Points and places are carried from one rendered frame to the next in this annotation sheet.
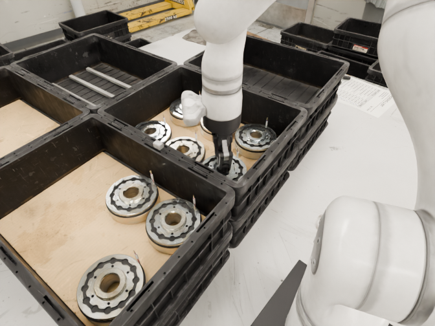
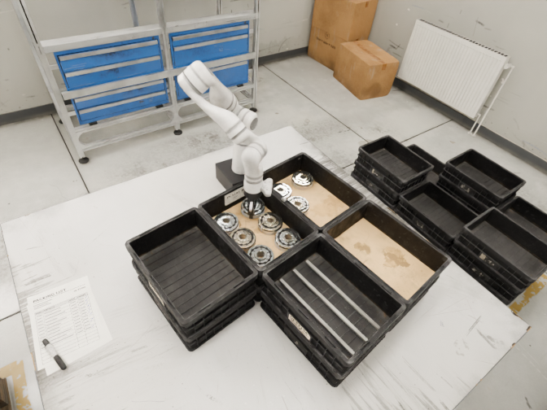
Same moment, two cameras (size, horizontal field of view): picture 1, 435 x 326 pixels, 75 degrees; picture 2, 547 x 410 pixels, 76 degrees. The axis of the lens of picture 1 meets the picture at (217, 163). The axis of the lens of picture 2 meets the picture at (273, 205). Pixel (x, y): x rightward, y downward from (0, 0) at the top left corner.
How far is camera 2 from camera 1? 1.59 m
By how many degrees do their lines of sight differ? 89
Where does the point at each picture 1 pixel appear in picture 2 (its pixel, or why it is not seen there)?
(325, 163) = not seen: hidden behind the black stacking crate
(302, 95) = (162, 263)
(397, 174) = (133, 227)
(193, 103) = (267, 184)
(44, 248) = (330, 199)
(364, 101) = (72, 299)
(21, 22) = not seen: outside the picture
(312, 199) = not seen: hidden behind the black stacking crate
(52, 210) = (333, 213)
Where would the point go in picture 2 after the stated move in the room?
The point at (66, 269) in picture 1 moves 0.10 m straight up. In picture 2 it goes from (320, 191) to (324, 176)
